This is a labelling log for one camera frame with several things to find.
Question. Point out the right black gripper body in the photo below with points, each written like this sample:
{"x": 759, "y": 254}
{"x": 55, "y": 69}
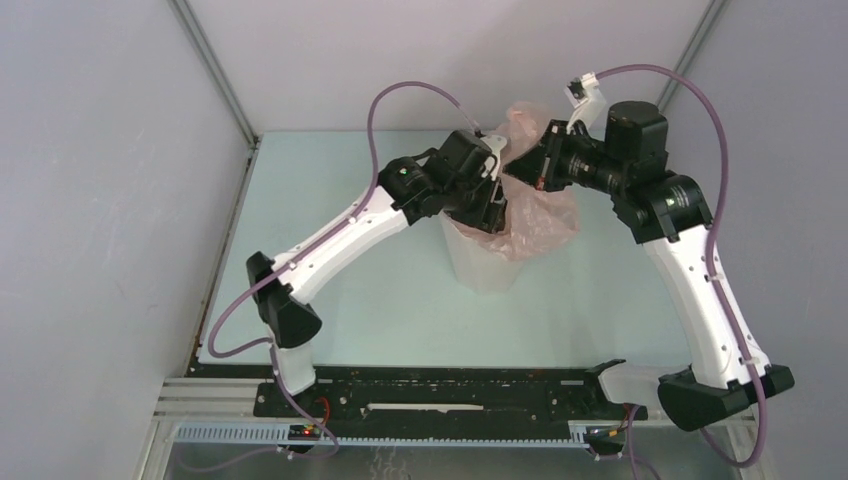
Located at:
{"x": 561, "y": 161}

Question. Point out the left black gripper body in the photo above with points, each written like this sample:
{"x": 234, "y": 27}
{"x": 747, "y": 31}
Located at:
{"x": 473, "y": 203}

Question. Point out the pink plastic trash bag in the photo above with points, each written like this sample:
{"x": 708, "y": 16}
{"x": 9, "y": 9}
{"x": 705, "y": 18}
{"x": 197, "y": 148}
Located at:
{"x": 537, "y": 222}

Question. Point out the white plastic trash bin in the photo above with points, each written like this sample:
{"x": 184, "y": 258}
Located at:
{"x": 475, "y": 267}

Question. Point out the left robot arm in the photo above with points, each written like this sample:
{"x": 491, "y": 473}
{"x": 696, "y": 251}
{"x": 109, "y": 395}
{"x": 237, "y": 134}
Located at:
{"x": 460, "y": 178}

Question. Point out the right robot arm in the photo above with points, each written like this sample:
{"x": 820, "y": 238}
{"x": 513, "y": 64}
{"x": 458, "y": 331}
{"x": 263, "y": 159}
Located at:
{"x": 668, "y": 215}

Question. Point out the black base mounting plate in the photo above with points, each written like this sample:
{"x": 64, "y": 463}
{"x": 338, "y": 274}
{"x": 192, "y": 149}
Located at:
{"x": 449, "y": 404}

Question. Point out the small electronics board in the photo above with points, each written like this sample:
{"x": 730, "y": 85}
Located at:
{"x": 304, "y": 432}

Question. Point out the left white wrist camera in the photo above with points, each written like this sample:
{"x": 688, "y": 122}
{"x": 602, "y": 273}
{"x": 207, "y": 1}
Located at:
{"x": 493, "y": 164}

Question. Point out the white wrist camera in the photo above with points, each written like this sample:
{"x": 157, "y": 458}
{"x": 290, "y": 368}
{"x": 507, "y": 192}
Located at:
{"x": 587, "y": 100}
{"x": 493, "y": 164}

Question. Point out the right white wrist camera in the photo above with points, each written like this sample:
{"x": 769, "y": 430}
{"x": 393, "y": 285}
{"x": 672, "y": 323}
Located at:
{"x": 587, "y": 100}

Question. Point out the aluminium frame rail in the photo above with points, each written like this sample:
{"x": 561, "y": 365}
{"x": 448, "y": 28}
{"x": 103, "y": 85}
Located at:
{"x": 217, "y": 410}

